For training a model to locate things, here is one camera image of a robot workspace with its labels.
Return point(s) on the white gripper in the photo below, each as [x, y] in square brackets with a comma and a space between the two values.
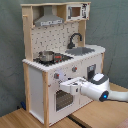
[72, 86]

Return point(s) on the white oven door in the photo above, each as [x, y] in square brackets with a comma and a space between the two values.
[63, 99]

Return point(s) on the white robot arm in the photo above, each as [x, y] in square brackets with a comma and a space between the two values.
[97, 88]

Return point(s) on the wooden toy kitchen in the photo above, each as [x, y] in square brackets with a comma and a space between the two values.
[40, 84]

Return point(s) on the red oven knob right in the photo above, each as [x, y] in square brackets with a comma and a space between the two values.
[74, 69]

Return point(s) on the red oven knob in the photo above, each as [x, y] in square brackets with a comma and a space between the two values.
[56, 75]
[74, 69]

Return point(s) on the red oven knob left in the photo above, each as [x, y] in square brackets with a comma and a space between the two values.
[56, 75]

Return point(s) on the grey ice dispenser panel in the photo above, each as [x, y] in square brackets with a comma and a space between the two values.
[91, 69]

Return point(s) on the black toy stovetop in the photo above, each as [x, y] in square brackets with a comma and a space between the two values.
[57, 58]

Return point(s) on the grey toy sink basin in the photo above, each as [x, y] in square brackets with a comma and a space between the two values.
[79, 51]

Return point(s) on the silver toy pot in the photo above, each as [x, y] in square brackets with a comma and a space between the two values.
[46, 56]

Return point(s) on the black toy faucet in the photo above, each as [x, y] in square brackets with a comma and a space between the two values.
[73, 40]

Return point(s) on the grey range hood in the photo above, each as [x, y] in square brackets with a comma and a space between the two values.
[48, 18]

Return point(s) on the toy microwave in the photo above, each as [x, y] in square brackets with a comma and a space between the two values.
[77, 11]

